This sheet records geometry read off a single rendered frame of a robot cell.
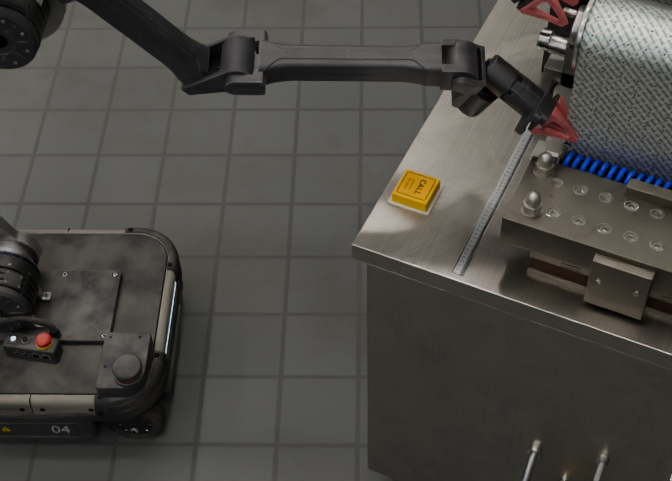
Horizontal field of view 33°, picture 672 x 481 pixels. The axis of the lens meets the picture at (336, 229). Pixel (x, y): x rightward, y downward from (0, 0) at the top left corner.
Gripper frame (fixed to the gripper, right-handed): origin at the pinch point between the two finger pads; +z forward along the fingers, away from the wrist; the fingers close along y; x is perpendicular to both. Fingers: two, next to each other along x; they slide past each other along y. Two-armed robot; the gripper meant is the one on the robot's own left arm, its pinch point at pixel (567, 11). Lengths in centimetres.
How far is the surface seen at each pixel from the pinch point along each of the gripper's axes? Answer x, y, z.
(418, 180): -38.1, 16.5, 6.9
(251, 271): -147, -14, 20
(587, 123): -6.7, 8.2, 16.3
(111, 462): -149, 53, 18
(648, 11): 12.4, 1.3, 6.9
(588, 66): 1.7, 8.2, 7.2
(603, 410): -29, 34, 57
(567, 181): -12.6, 15.6, 21.0
